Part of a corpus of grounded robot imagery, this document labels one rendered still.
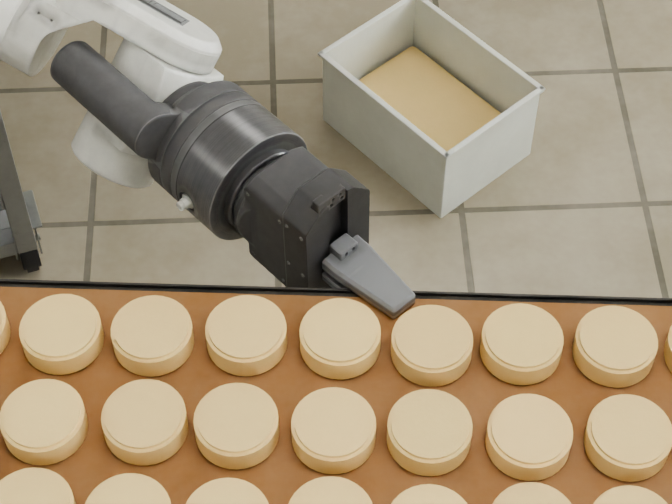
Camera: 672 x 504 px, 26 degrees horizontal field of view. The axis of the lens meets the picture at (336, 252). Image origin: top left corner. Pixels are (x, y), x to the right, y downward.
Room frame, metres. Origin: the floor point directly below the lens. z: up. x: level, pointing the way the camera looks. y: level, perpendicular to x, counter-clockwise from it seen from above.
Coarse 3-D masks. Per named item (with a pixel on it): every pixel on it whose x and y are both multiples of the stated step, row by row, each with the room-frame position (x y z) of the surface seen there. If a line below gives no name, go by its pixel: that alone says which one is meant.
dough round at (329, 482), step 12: (312, 480) 0.40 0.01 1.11; (324, 480) 0.39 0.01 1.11; (336, 480) 0.39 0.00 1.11; (348, 480) 0.40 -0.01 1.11; (300, 492) 0.39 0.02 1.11; (312, 492) 0.39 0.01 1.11; (324, 492) 0.39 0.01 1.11; (336, 492) 0.39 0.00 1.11; (348, 492) 0.39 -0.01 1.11; (360, 492) 0.39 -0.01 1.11
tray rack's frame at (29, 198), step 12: (24, 192) 1.42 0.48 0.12; (0, 216) 1.35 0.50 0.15; (36, 216) 1.37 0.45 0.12; (0, 228) 1.32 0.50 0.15; (36, 228) 1.35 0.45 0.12; (0, 240) 1.30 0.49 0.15; (12, 240) 1.30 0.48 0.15; (36, 240) 1.38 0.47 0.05; (0, 252) 1.29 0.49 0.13; (12, 252) 1.29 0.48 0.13
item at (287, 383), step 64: (192, 320) 0.52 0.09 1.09; (384, 320) 0.52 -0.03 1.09; (576, 320) 0.52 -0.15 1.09; (0, 384) 0.47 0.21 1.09; (192, 384) 0.47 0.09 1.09; (256, 384) 0.47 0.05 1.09; (320, 384) 0.47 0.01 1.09; (384, 384) 0.47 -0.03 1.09; (448, 384) 0.47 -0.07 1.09; (512, 384) 0.47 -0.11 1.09; (576, 384) 0.47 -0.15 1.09; (640, 384) 0.47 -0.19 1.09; (0, 448) 0.43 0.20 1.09; (192, 448) 0.43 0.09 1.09; (384, 448) 0.43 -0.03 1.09; (576, 448) 0.43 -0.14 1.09
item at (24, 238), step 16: (0, 112) 1.31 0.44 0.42; (0, 128) 1.30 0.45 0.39; (0, 144) 1.30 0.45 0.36; (0, 160) 1.30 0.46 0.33; (0, 176) 1.30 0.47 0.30; (16, 176) 1.30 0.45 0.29; (0, 192) 1.30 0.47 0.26; (16, 192) 1.30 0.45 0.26; (16, 208) 1.30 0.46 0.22; (16, 224) 1.30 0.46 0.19; (16, 240) 1.30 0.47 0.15; (32, 240) 1.30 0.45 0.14
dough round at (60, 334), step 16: (48, 304) 0.52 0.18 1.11; (64, 304) 0.52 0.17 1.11; (80, 304) 0.52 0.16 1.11; (32, 320) 0.50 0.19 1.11; (48, 320) 0.50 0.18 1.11; (64, 320) 0.50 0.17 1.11; (80, 320) 0.50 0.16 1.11; (96, 320) 0.50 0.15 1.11; (32, 336) 0.49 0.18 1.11; (48, 336) 0.49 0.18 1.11; (64, 336) 0.49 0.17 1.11; (80, 336) 0.49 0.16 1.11; (96, 336) 0.49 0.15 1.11; (32, 352) 0.48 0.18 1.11; (48, 352) 0.48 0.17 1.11; (64, 352) 0.48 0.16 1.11; (80, 352) 0.48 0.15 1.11; (96, 352) 0.49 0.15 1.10; (48, 368) 0.48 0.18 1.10; (64, 368) 0.48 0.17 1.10; (80, 368) 0.48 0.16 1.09
